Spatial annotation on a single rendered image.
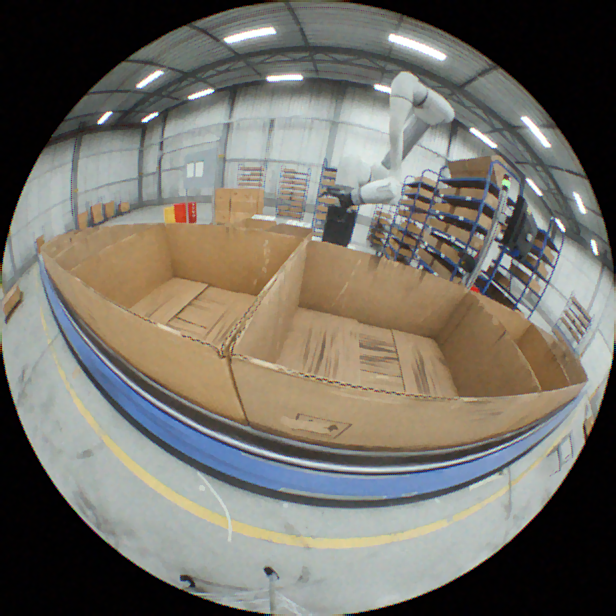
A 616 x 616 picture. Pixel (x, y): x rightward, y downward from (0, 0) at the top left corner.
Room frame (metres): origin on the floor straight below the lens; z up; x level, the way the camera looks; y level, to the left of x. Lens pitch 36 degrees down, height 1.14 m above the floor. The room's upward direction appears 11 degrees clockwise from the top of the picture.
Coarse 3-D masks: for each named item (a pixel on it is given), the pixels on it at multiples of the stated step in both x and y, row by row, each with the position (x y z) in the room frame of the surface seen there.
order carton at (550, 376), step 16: (496, 304) 0.32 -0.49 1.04; (512, 320) 0.31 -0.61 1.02; (528, 320) 0.30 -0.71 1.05; (512, 336) 0.30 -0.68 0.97; (528, 336) 0.27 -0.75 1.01; (528, 352) 0.23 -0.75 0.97; (544, 352) 0.18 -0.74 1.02; (544, 368) 0.14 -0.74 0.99; (560, 368) 0.09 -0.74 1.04; (544, 384) 0.10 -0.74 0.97; (560, 384) 0.05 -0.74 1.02; (544, 400) 0.03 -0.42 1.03; (528, 416) 0.03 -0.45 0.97; (496, 432) 0.03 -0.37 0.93
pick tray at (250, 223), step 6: (234, 222) 1.30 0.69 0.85; (240, 222) 1.41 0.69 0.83; (246, 222) 1.53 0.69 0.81; (252, 222) 1.54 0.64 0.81; (258, 222) 1.54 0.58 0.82; (264, 222) 1.54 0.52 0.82; (270, 222) 1.54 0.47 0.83; (276, 222) 1.53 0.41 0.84; (252, 228) 1.53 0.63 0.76; (258, 228) 1.54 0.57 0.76; (264, 228) 1.23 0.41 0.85
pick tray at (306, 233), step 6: (270, 228) 1.24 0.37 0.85; (276, 228) 1.38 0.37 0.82; (282, 228) 1.49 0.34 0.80; (288, 228) 1.49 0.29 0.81; (294, 228) 1.49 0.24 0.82; (300, 228) 1.49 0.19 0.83; (306, 228) 1.48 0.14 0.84; (312, 228) 1.48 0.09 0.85; (288, 234) 1.49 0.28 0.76; (294, 234) 1.49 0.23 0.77; (300, 234) 1.49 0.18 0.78; (306, 234) 1.48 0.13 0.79; (312, 234) 1.45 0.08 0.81
